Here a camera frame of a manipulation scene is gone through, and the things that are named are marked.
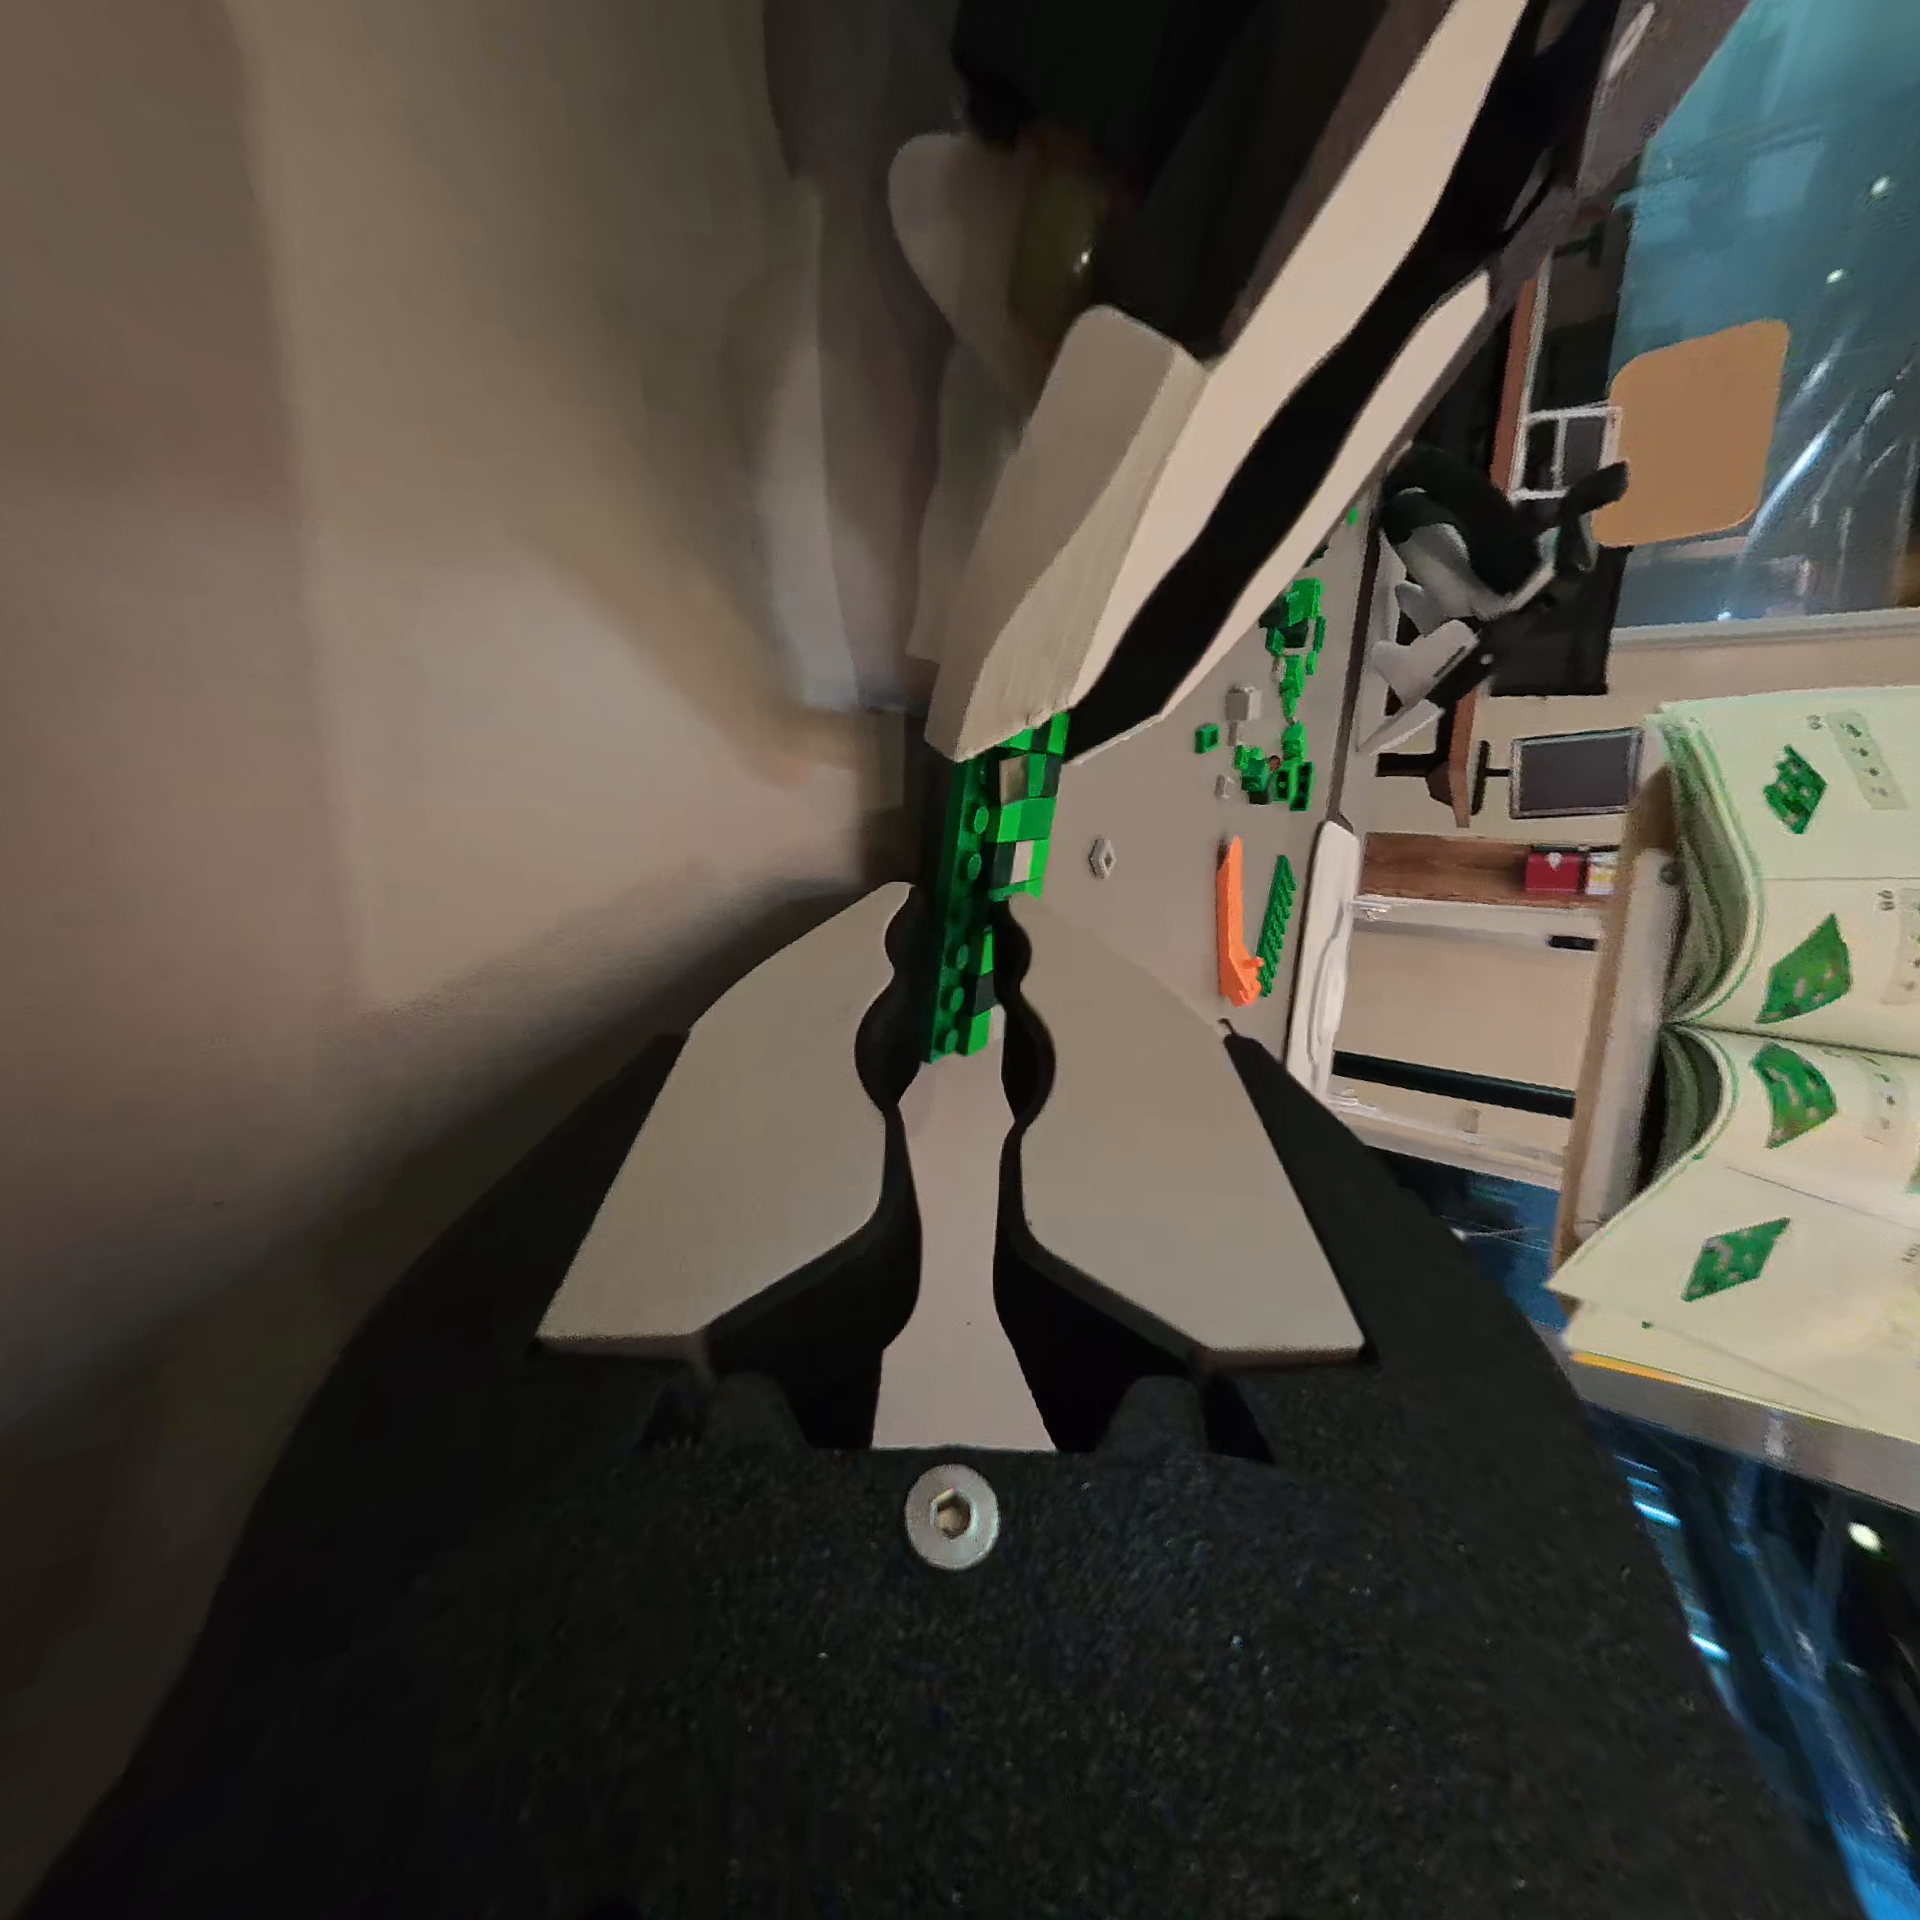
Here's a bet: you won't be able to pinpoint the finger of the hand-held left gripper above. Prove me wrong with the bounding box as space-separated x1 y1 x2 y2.
1064 132 1579 756
920 0 1536 761

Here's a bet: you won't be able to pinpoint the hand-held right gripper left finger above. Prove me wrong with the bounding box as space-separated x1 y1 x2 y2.
537 880 923 1447

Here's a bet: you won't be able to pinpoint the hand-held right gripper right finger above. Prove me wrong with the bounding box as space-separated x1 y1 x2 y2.
990 902 1373 1447

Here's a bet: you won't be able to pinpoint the lego pieces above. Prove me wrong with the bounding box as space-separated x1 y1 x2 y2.
1190 503 1368 816

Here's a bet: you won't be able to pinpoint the green mosaic lego plate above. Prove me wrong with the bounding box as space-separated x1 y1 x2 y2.
920 711 1077 1068

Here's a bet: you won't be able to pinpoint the lego instruction booklet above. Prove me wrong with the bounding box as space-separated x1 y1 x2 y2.
1545 691 1920 1432

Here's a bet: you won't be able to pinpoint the person's left hand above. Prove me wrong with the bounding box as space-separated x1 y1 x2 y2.
1019 132 1116 313

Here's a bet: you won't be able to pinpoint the black office chair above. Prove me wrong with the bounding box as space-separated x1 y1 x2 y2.
1375 442 1631 706

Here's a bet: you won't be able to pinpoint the white plastic part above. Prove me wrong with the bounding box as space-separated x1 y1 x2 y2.
1353 620 1489 754

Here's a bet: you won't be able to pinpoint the orange brick separator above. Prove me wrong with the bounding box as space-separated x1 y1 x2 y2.
1214 835 1276 1009

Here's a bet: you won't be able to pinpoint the white book stand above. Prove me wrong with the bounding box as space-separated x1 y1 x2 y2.
1285 756 1688 1278

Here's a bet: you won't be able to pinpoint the grey monitor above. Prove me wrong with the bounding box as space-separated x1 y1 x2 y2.
1507 727 1648 824

